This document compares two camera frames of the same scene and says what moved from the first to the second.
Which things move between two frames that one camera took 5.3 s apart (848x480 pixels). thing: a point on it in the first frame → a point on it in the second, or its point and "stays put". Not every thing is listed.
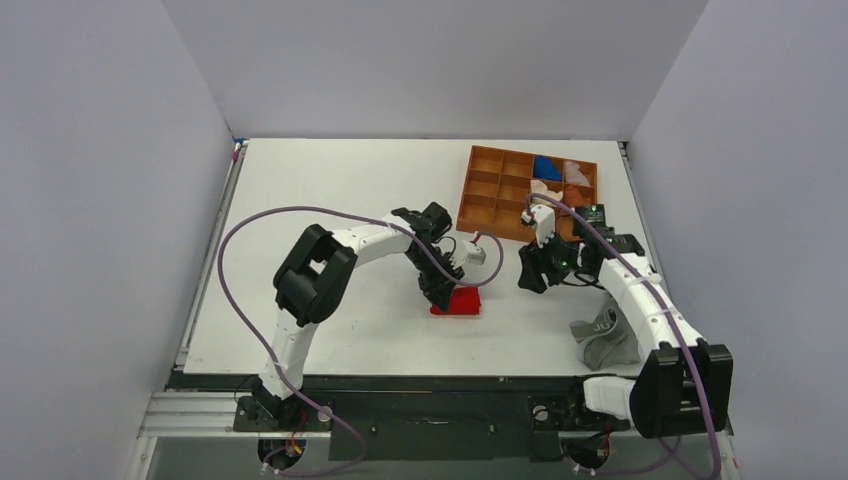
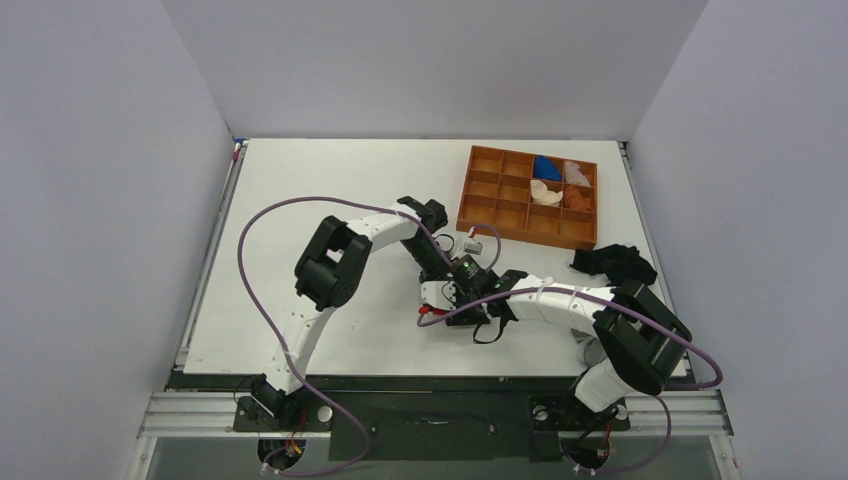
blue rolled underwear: [544, 168] stays put
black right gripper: [535, 268] → [465, 315]
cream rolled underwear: [538, 187] stays put
